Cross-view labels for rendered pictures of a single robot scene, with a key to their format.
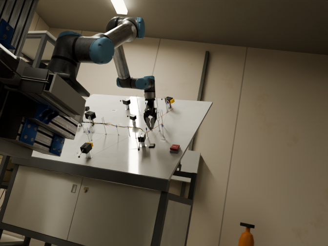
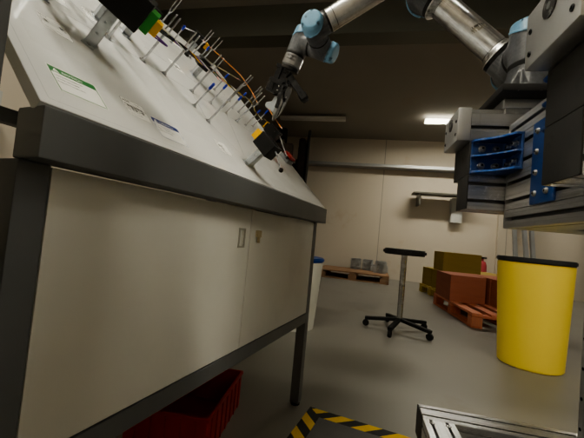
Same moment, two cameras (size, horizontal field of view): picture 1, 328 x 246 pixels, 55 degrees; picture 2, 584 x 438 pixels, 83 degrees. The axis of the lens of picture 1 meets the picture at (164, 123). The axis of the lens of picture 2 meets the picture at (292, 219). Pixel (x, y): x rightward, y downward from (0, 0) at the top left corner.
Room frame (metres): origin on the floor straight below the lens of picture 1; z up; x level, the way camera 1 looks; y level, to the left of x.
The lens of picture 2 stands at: (1.98, 1.39, 0.74)
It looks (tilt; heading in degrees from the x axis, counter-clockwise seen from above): 3 degrees up; 270
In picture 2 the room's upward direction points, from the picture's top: 5 degrees clockwise
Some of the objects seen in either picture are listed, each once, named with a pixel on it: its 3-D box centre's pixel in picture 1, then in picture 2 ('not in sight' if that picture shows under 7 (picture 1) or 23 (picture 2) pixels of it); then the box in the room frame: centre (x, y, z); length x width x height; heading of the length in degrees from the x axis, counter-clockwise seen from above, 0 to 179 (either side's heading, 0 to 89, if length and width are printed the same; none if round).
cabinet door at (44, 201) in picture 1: (42, 200); (175, 288); (2.21, 0.69, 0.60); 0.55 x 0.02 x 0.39; 67
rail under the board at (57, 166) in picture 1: (83, 171); (257, 197); (2.08, 0.45, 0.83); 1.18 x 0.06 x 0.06; 67
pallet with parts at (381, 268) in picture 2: not in sight; (354, 268); (0.69, -5.13, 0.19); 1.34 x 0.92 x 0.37; 169
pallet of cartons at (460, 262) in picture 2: not in sight; (467, 275); (-0.82, -3.80, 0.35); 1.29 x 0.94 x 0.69; 169
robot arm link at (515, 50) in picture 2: (69, 48); (532, 44); (1.36, 0.49, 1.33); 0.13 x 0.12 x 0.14; 72
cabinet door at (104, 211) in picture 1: (112, 216); (283, 271); (1.99, 0.19, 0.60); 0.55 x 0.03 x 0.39; 67
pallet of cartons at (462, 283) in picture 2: not in sight; (487, 298); (-0.32, -2.41, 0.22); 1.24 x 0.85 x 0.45; 81
